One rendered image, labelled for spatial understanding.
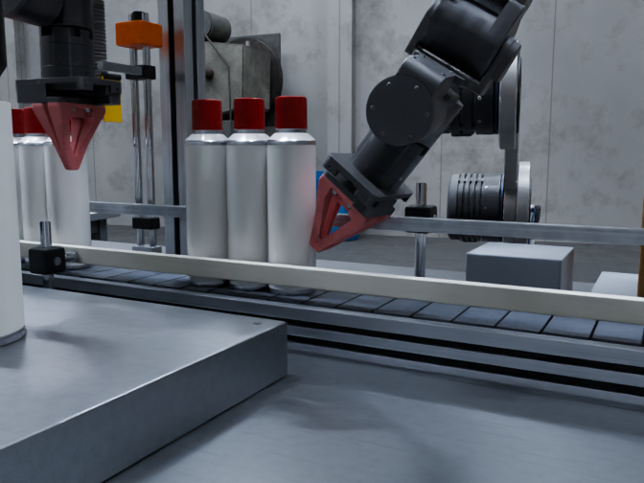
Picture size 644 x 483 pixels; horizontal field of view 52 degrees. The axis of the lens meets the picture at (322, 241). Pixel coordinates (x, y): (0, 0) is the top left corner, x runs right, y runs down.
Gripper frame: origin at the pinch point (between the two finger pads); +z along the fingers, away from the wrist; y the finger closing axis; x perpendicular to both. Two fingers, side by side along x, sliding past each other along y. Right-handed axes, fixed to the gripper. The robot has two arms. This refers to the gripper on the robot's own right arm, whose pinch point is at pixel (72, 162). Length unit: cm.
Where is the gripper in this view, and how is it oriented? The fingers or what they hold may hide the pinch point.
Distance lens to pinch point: 81.2
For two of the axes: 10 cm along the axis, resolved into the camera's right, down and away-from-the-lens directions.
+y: 8.9, 0.7, -4.5
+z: -0.1, 9.9, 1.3
